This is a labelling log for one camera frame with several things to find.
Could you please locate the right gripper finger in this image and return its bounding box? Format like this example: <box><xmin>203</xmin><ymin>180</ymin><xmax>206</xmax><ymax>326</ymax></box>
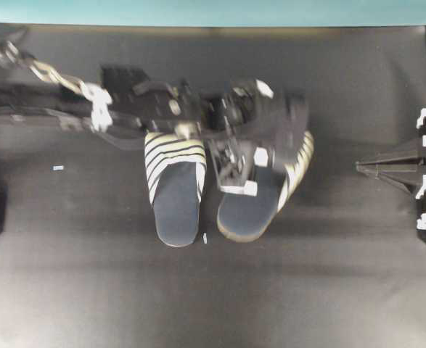
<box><xmin>356</xmin><ymin>139</ymin><xmax>425</xmax><ymax>166</ymax></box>
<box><xmin>356</xmin><ymin>165</ymin><xmax>423</xmax><ymax>196</ymax></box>

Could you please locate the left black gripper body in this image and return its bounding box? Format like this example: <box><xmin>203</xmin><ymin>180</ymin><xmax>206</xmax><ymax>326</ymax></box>
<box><xmin>201</xmin><ymin>80</ymin><xmax>309</xmax><ymax>160</ymax></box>

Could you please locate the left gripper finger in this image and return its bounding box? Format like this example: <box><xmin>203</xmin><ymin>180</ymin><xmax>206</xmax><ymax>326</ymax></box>
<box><xmin>207</xmin><ymin>137</ymin><xmax>274</xmax><ymax>198</ymax></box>

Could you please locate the striped slipper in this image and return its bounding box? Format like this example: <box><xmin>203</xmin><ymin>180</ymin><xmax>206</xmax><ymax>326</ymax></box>
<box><xmin>216</xmin><ymin>130</ymin><xmax>314</xmax><ymax>243</ymax></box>
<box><xmin>144</xmin><ymin>133</ymin><xmax>207</xmax><ymax>247</ymax></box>

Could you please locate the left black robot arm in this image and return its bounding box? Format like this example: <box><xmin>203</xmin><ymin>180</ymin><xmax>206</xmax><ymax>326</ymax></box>
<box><xmin>0</xmin><ymin>67</ymin><xmax>314</xmax><ymax>196</ymax></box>

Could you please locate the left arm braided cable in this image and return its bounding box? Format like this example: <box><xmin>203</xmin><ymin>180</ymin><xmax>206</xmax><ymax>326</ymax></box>
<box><xmin>0</xmin><ymin>36</ymin><xmax>114</xmax><ymax>133</ymax></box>

